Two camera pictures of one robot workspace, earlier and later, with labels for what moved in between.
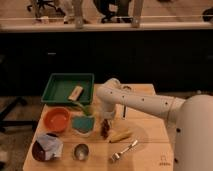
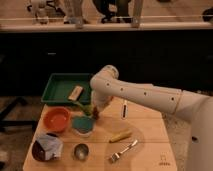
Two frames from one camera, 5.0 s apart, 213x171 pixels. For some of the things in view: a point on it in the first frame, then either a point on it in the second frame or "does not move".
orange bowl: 57,119 does not move
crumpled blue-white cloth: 51,145 does not move
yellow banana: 120,136 does not move
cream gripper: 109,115 to 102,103
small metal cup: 80,151 does not move
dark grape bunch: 105,126 to 96,113
